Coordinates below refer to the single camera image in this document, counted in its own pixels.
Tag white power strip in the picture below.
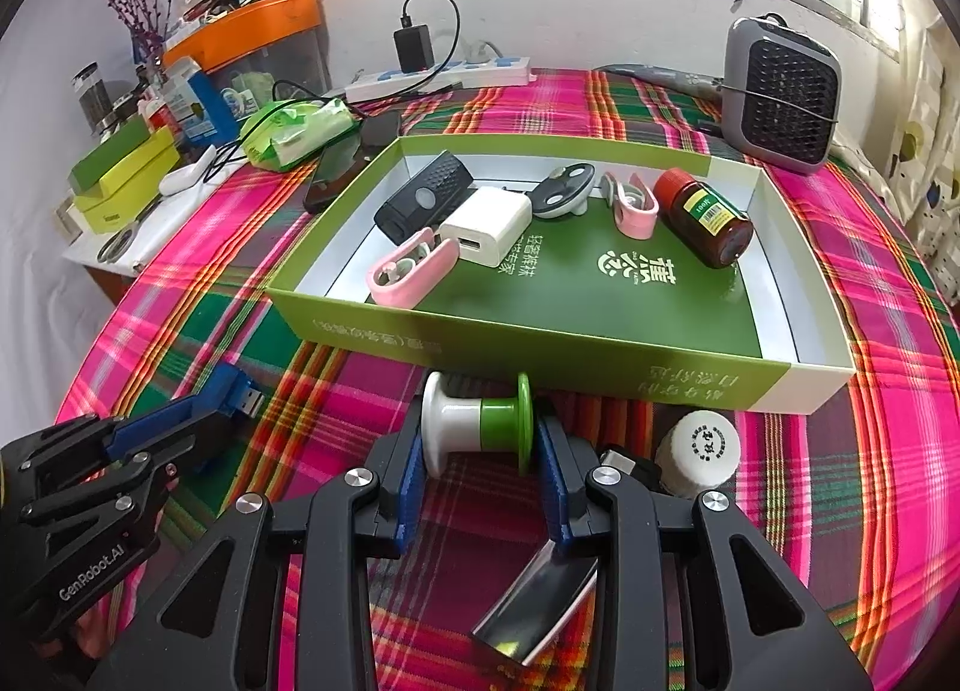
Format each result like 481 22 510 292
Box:
345 55 532 103

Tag metal scissors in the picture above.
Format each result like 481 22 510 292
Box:
96 200 162 265

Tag grey flat object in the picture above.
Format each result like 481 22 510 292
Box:
592 63 725 100

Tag blue usb drive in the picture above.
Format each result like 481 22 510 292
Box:
196 363 265 426

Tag pink plaid blanket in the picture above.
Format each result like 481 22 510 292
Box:
56 65 960 691

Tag green tissue pack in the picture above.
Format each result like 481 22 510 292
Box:
238 97 357 173

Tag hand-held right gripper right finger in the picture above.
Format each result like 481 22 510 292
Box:
536 412 875 691

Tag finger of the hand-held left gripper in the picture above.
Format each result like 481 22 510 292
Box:
0 391 226 497
21 412 239 543

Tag black plastic device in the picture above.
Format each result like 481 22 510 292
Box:
373 151 473 244

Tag dark green box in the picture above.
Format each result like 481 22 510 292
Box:
69 115 151 193

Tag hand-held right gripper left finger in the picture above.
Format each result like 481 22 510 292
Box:
82 410 432 691

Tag grey portable heater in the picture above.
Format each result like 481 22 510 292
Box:
721 14 842 175

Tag lime yellow box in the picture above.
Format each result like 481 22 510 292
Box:
71 127 181 235

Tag grey round plastic item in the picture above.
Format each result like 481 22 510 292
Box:
531 162 599 222

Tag brown bottle red cap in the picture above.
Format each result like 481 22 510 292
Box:
652 167 755 270

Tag black phone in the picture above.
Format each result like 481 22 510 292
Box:
304 132 365 214

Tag white and green spool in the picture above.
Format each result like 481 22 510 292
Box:
420 370 537 478

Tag orange storage bin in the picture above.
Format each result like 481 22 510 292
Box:
161 0 331 107

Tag green cardboard box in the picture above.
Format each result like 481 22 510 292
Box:
266 134 857 414

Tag white round bottle cap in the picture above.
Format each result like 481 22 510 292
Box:
654 410 742 498

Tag white charger cube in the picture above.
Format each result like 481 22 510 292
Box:
439 186 533 268

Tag blue carton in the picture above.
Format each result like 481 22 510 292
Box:
180 65 239 145

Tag dark glass jar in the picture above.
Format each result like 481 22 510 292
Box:
71 62 113 137

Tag black adapter cable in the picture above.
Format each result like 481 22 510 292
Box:
401 0 463 92

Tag pink plastic clip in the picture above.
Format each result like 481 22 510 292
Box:
600 170 661 241
366 227 460 310

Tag black power adapter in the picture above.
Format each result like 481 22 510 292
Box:
394 23 434 72

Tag small black case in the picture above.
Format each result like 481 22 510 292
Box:
360 110 406 148

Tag white oval case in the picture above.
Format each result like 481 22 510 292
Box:
159 145 218 196

